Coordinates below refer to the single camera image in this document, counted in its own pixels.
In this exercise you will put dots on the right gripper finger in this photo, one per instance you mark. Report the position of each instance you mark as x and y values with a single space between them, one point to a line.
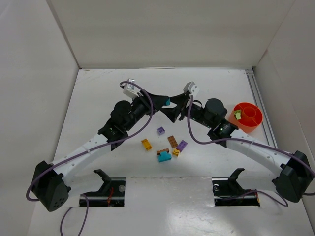
172 113
181 99

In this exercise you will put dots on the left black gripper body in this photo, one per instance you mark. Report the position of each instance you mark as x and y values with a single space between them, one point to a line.
148 102

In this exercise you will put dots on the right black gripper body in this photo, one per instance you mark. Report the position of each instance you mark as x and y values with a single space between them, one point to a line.
185 106

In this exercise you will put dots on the light green lego brick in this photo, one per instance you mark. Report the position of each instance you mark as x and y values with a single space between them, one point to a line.
238 114

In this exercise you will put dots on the orange divided round container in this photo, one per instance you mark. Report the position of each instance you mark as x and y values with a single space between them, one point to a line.
252 117

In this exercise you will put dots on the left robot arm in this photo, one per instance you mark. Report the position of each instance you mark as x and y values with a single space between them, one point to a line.
53 183

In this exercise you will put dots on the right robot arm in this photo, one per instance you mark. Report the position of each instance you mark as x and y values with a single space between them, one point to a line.
293 174

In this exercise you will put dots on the purple square lego brick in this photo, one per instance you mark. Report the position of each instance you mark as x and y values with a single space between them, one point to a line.
160 130

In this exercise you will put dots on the brown long lego brick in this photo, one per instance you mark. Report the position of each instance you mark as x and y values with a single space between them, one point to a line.
172 141

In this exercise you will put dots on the purple printed lego brick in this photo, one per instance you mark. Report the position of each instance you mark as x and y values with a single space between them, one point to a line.
181 146

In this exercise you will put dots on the yellow long lego brick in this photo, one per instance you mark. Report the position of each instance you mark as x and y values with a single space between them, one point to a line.
146 144

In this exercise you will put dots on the yellow small lego brick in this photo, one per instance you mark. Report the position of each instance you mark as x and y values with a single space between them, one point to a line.
176 152

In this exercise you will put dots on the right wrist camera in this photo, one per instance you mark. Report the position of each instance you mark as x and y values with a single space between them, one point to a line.
192 89

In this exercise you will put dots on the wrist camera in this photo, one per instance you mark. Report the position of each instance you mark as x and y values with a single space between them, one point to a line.
129 89
192 89

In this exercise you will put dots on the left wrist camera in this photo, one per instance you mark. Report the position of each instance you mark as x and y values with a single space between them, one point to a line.
129 89

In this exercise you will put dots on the aluminium rail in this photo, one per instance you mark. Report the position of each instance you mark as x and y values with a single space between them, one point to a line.
263 110

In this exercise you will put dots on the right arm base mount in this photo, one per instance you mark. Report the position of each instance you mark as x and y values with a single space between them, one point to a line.
227 192

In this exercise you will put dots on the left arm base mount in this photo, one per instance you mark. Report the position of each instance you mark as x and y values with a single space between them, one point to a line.
110 194

